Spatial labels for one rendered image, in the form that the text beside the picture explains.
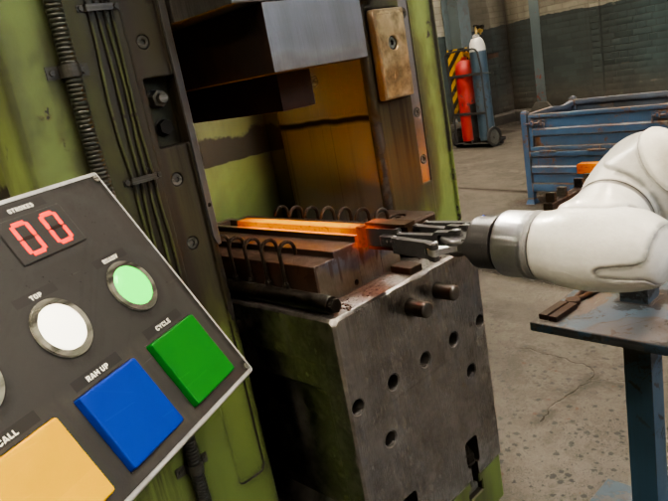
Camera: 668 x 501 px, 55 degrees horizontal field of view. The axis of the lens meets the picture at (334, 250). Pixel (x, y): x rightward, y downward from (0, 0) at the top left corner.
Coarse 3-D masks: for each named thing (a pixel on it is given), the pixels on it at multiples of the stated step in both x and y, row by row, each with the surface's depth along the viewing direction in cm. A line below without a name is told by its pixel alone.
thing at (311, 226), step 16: (240, 224) 127; (256, 224) 123; (272, 224) 119; (288, 224) 116; (304, 224) 114; (320, 224) 112; (336, 224) 110; (352, 224) 108; (368, 224) 102; (384, 224) 99; (400, 224) 97
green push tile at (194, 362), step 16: (192, 320) 67; (160, 336) 63; (176, 336) 64; (192, 336) 65; (208, 336) 67; (160, 352) 61; (176, 352) 63; (192, 352) 64; (208, 352) 66; (176, 368) 61; (192, 368) 63; (208, 368) 65; (224, 368) 66; (176, 384) 61; (192, 384) 62; (208, 384) 63; (192, 400) 61
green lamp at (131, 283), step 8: (120, 272) 64; (128, 272) 64; (136, 272) 65; (120, 280) 63; (128, 280) 64; (136, 280) 64; (144, 280) 65; (120, 288) 62; (128, 288) 63; (136, 288) 64; (144, 288) 65; (128, 296) 63; (136, 296) 63; (144, 296) 64
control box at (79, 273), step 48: (48, 192) 63; (96, 192) 68; (0, 240) 56; (48, 240) 59; (96, 240) 64; (144, 240) 69; (0, 288) 53; (48, 288) 56; (96, 288) 61; (0, 336) 51; (96, 336) 58; (144, 336) 62; (0, 384) 48; (48, 384) 51; (96, 384) 56; (240, 384) 68; (0, 432) 46; (96, 432) 52; (192, 432) 60; (144, 480) 53
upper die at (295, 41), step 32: (288, 0) 90; (320, 0) 94; (352, 0) 99; (192, 32) 100; (224, 32) 94; (256, 32) 89; (288, 32) 91; (320, 32) 95; (352, 32) 100; (192, 64) 102; (224, 64) 97; (256, 64) 91; (288, 64) 91; (320, 64) 95
